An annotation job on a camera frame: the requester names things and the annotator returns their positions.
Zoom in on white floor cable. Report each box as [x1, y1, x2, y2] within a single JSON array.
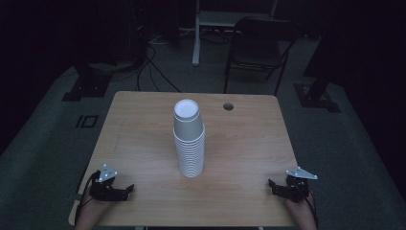
[[148, 34, 175, 46]]

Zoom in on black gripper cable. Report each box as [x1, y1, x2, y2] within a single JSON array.
[[74, 171, 102, 226], [305, 190, 320, 230]]

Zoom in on black floor cables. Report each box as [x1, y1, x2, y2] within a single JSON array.
[[108, 44, 182, 94]]

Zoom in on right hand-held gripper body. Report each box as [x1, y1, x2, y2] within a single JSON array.
[[272, 166, 319, 203]]

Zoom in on black folding chair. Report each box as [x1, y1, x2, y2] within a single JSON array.
[[223, 16, 298, 96]]

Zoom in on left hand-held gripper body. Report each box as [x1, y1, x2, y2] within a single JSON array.
[[89, 164, 128, 202]]

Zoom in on person's right hand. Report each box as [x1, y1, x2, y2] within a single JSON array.
[[284, 191, 314, 216]]

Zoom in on person's left hand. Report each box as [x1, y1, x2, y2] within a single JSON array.
[[82, 193, 113, 215]]

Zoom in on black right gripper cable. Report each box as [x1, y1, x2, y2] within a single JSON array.
[[305, 190, 320, 230]]

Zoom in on stack of white paper cups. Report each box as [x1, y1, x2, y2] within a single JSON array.
[[172, 99, 206, 178]]

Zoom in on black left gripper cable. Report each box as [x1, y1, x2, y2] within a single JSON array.
[[74, 171, 102, 226]]

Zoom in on white metal desk frame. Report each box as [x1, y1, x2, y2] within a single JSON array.
[[191, 0, 279, 67]]

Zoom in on black stand base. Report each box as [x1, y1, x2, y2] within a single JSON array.
[[293, 63, 342, 113], [61, 61, 113, 103]]

